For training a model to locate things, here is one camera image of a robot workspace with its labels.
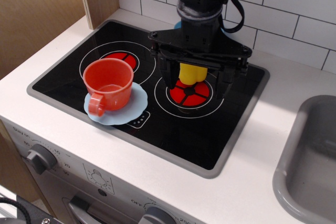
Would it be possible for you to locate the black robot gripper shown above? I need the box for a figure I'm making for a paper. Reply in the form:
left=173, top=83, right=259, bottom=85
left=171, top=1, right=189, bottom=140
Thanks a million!
left=148, top=18, right=252, bottom=99

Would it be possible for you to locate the orange plastic cup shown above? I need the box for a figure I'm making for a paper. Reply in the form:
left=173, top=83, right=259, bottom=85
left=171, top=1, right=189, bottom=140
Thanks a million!
left=83, top=58, right=134, bottom=117

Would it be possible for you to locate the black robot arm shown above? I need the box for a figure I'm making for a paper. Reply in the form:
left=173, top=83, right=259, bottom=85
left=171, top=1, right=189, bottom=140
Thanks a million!
left=148, top=0, right=252, bottom=99

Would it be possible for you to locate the light blue scalloped plate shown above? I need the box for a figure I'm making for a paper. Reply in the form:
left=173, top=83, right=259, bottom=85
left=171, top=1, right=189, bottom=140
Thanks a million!
left=84, top=82, right=148, bottom=125

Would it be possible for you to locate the yellow toy bell pepper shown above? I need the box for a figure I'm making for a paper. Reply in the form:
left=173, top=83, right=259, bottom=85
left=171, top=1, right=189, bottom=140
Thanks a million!
left=179, top=63, right=208, bottom=85

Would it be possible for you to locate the blue plastic bowl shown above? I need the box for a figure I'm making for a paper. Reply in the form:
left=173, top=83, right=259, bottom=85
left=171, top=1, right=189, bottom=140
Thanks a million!
left=174, top=21, right=237, bottom=33

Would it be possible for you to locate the black toy stovetop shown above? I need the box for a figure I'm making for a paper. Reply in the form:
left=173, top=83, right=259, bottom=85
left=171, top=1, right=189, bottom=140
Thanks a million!
left=27, top=20, right=270, bottom=178

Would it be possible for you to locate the grey right oven knob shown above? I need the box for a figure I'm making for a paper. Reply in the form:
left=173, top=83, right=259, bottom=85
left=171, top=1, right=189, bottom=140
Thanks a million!
left=138, top=207, right=176, bottom=224

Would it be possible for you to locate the grey oven knob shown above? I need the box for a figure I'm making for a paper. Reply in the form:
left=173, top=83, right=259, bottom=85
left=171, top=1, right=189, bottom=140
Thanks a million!
left=138, top=207, right=176, bottom=224
left=26, top=144, right=57, bottom=175

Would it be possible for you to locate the grey toy sink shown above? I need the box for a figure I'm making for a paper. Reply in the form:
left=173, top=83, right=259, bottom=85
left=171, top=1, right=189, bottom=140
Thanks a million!
left=272, top=95, right=335, bottom=223

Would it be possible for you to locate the wooden side panel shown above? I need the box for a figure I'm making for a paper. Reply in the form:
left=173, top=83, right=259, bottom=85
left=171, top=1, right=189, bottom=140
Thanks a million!
left=1, top=0, right=119, bottom=77

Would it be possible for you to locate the grey left oven knob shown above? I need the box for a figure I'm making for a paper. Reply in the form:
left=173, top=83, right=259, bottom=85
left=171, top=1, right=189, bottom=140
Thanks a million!
left=26, top=144, right=57, bottom=175

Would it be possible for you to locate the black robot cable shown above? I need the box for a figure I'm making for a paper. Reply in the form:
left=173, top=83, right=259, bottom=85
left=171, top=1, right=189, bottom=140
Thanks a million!
left=222, top=0, right=245, bottom=34

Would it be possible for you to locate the grey oven door handle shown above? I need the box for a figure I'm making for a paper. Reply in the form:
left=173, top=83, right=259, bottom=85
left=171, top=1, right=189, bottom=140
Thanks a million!
left=68, top=196, right=105, bottom=224

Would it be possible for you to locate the black device with cable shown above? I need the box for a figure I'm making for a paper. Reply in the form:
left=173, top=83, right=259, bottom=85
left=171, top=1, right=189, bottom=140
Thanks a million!
left=1, top=195, right=61, bottom=224

